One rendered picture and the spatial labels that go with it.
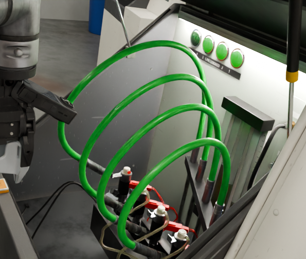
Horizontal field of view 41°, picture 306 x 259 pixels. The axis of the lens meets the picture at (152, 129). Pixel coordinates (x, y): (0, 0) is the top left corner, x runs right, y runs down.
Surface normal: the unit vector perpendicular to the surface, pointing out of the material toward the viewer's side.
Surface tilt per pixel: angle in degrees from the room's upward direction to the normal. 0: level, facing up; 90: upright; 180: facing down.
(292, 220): 76
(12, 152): 93
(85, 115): 90
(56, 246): 0
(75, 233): 0
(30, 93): 95
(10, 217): 0
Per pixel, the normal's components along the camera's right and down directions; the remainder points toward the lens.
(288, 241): -0.78, -0.14
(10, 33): 0.22, 0.47
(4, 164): 0.48, 0.50
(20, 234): 0.18, -0.89
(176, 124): -0.85, 0.07
